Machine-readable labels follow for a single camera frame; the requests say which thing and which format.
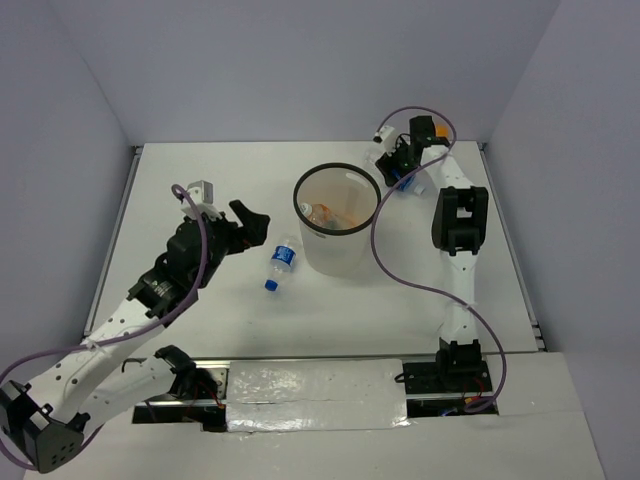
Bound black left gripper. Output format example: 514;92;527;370
187;200;269;289

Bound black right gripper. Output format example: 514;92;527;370
376;136;419;190

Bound blue label white cap bottle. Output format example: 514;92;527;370
361;148;425;196

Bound blue cap pepsi water bottle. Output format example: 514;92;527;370
264;234;302;292

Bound orange bottle with label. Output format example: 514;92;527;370
436;125;449;137

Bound orange juice bottle white cap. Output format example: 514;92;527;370
299;202;333;228

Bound green label clear plastic bottle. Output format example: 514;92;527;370
324;211;354;231

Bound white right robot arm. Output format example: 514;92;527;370
374;115;489;394

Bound white bin with black rim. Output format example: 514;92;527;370
293;163;381;277

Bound silver foil tape panel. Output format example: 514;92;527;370
226;359;409;433

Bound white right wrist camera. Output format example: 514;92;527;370
373;125;399;152

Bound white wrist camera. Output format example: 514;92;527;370
186;180;221;220
373;125;399;152

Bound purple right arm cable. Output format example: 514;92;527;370
370;106;509;414

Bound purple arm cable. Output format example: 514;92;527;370
370;106;509;414
0;184;209;471

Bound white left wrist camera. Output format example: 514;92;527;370
186;180;221;220

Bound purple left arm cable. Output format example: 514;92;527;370
0;184;209;471

